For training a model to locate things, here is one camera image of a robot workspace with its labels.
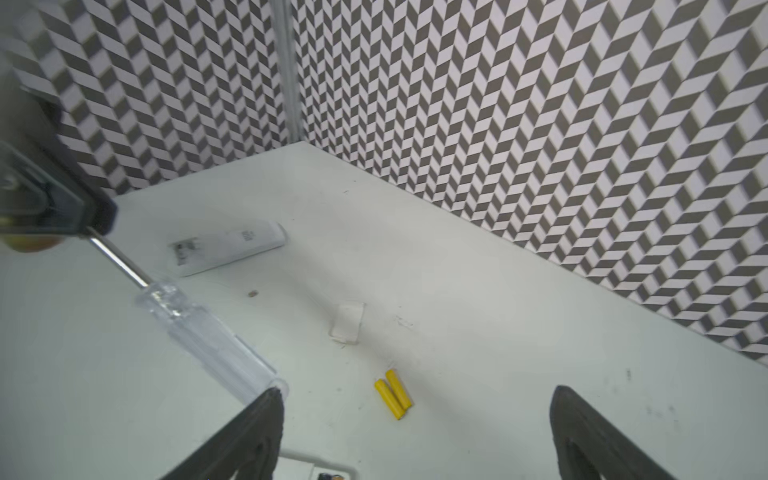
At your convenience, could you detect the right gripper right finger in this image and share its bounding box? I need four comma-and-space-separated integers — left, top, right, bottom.
549, 385, 673, 480

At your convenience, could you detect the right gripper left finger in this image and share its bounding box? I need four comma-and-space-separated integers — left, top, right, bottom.
163, 387, 285, 480

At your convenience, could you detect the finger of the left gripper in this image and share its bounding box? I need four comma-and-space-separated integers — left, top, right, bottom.
1, 77, 118, 237

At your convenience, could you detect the white remote control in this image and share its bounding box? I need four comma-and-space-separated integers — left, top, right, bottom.
272, 457, 353, 480
168, 220, 287, 277

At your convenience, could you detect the yellow-green bottle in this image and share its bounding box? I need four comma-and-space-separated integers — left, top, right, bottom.
1, 235, 65, 253

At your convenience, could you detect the clear thin strip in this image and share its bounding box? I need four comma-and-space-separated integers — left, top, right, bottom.
87, 229, 289, 405

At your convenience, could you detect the small battery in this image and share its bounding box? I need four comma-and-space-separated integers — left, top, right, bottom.
385, 369, 413, 411

